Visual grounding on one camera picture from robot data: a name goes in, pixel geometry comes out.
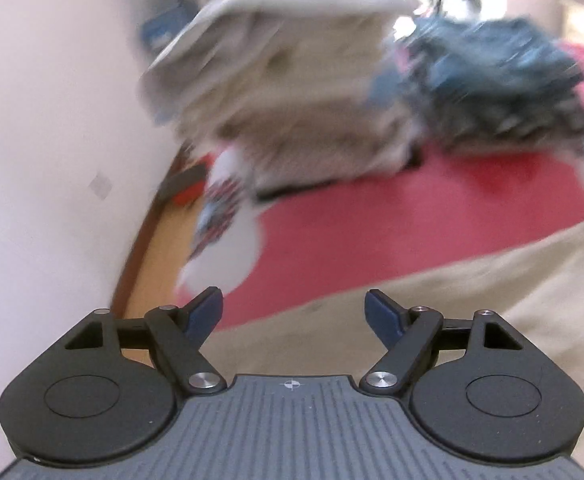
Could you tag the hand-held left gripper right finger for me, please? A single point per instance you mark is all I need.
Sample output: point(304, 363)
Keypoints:
point(384, 317)

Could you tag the stack of folded beige clothes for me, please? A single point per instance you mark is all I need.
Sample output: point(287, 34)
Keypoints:
point(297, 85)

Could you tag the grey and red object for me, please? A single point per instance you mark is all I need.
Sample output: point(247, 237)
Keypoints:
point(182, 187)

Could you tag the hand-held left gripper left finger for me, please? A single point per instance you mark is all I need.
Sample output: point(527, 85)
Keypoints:
point(204, 317)

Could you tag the beige garment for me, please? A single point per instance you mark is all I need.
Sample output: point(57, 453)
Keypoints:
point(522, 285)

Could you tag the pile of dark blue clothes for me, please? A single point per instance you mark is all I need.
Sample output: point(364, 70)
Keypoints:
point(492, 85)

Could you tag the blue container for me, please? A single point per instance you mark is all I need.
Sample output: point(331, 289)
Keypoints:
point(162, 25)

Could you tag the pink floral blanket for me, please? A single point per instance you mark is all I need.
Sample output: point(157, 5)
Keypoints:
point(372, 230)

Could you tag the white wall outlet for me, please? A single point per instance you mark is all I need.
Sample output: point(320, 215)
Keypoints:
point(102, 183)

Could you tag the light blue folded cloth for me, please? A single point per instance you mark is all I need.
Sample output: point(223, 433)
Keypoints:
point(384, 87)

